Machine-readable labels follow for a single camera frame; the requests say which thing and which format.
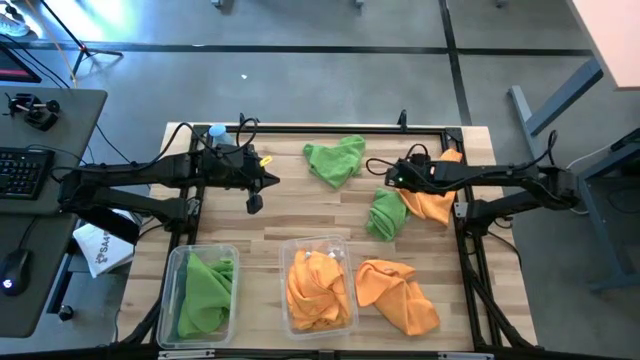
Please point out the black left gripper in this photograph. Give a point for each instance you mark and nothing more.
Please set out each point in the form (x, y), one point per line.
(240, 167)

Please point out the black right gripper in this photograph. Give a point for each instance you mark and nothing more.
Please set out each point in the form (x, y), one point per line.
(415, 175)

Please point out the orange microfiber towel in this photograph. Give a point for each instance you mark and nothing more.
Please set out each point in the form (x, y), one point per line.
(430, 207)
(315, 290)
(395, 295)

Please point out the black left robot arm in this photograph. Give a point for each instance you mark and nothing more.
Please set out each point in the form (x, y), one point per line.
(150, 172)

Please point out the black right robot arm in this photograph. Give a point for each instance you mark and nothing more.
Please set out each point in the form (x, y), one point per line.
(500, 175)

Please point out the yellow label tag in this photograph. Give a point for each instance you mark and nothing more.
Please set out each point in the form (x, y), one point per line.
(266, 161)

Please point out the black table clamp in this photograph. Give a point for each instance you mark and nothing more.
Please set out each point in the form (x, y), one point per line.
(401, 118)
(242, 119)

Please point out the clear plastic water bottle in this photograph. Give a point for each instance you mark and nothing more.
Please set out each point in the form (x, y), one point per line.
(218, 131)

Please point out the clear plastic bin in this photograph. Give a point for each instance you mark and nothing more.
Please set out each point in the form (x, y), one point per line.
(167, 300)
(300, 245)

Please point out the grey table leg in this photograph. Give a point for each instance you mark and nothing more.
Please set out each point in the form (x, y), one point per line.
(565, 97)

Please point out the black flat bar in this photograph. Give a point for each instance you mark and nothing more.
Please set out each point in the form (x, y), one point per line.
(100, 215)

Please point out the white printed bag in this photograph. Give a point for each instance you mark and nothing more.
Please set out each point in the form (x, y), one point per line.
(102, 250)

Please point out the dark grey desk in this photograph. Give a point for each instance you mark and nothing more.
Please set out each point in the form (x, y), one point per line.
(75, 115)

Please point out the black tripod stand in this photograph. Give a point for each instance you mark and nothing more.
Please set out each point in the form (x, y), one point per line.
(84, 50)

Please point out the black desk clamp tool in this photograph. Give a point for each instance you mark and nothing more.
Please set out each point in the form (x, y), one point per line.
(37, 115)

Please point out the pale pink table top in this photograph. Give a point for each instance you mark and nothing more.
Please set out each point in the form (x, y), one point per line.
(610, 35)

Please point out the black backlit keyboard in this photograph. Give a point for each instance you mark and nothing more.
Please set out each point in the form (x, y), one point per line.
(25, 172)

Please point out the black round knob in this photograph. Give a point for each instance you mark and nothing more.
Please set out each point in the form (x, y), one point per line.
(65, 313)

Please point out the black computer mouse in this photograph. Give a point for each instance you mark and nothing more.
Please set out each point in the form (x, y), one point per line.
(15, 270)

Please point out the dark computer monitor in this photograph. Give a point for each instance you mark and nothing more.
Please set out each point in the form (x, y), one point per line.
(17, 65)

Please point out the white shoe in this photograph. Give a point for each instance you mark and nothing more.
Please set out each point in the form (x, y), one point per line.
(12, 25)

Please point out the black aluminium rig frame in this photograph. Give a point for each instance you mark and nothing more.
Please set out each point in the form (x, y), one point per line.
(350, 129)

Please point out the silver metal bracket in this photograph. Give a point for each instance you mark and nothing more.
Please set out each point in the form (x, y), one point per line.
(465, 356)
(187, 355)

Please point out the blue-grey desk frame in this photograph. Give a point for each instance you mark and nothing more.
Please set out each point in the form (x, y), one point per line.
(602, 227)

